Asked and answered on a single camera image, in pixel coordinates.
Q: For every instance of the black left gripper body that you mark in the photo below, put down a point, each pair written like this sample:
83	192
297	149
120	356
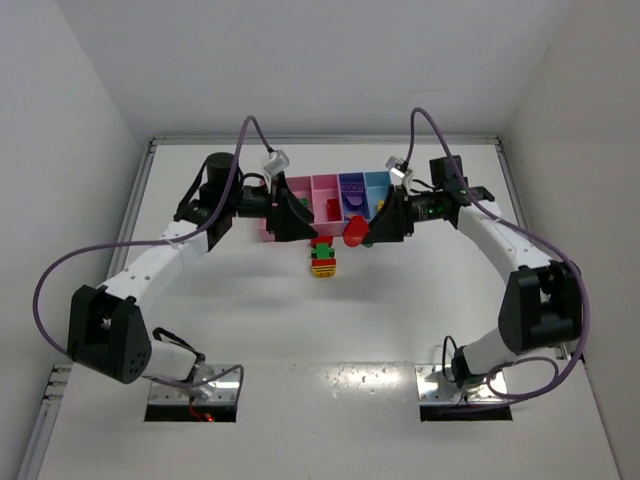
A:
275	211

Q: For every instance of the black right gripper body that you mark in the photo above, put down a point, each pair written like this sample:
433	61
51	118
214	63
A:
401	214

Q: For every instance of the red rounded lego brick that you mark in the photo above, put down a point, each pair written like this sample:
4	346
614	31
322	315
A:
355	231

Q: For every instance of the purple flower lego brick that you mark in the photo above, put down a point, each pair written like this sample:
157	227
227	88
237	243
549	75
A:
354	203

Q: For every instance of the red green yellow lego stack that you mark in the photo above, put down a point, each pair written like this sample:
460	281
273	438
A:
323	261

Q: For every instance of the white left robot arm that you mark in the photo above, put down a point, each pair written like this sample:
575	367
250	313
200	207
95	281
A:
107	331

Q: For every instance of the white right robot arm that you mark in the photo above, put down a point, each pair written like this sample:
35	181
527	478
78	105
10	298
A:
542	302

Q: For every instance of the large pink bin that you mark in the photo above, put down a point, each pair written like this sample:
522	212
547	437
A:
300	200

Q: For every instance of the small pink bin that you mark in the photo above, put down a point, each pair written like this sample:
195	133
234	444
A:
324	187

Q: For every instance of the light blue bin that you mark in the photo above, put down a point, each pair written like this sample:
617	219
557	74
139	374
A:
377	184

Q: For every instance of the dark blue bin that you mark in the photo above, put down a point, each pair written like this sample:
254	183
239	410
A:
352	177

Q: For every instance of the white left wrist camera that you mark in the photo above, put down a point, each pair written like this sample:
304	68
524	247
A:
274	163

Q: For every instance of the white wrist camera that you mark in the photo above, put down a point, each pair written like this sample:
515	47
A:
274	163
400	168

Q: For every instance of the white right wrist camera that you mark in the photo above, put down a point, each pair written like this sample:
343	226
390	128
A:
400	168

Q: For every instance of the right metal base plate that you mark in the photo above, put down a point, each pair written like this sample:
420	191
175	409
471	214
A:
442	400

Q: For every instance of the metal base plate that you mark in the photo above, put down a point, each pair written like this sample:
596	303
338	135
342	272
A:
213	402
442	400

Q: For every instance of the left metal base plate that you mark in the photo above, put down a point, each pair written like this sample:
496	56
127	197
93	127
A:
213	402

